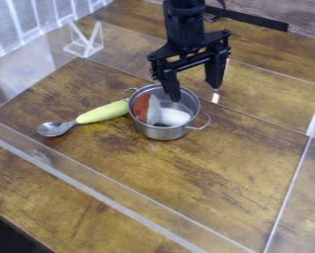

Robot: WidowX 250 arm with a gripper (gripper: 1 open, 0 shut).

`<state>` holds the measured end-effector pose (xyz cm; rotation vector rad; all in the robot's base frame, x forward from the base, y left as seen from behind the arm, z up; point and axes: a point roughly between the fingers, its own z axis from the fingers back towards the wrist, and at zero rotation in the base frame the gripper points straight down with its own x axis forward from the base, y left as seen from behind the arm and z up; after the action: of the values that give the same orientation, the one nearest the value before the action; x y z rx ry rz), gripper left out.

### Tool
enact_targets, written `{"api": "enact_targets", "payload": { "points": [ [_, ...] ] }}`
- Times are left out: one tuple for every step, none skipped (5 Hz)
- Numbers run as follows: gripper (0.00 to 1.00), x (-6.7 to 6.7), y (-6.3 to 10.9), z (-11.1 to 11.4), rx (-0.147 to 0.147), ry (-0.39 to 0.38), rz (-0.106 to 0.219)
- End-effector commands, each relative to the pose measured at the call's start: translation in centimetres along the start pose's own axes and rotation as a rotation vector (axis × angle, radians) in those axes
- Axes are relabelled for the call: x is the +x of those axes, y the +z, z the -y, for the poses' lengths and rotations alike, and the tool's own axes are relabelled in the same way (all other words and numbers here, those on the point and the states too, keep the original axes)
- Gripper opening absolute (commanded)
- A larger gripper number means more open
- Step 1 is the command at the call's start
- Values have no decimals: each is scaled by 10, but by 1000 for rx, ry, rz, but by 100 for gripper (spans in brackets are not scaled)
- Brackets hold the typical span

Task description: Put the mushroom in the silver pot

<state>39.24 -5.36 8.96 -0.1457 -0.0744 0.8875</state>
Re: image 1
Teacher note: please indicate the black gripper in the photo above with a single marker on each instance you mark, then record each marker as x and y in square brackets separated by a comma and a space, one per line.
[170, 56]

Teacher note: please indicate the red and white plush mushroom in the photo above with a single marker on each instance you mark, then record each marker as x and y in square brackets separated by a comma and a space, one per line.
[151, 113]

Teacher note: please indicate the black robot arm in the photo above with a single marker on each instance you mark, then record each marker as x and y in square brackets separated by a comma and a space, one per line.
[188, 47]

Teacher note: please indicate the silver metal pot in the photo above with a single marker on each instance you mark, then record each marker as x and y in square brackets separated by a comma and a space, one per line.
[188, 105]

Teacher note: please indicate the black baseboard strip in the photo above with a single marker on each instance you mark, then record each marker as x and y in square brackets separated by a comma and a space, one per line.
[247, 18]

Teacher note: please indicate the clear acrylic stand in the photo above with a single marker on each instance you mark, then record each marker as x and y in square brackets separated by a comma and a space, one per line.
[83, 46]

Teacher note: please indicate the spoon with yellow-green handle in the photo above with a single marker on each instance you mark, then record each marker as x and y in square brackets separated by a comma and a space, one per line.
[99, 114]

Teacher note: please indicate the clear acrylic enclosure panel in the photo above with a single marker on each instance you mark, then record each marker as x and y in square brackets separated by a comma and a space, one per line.
[170, 223]

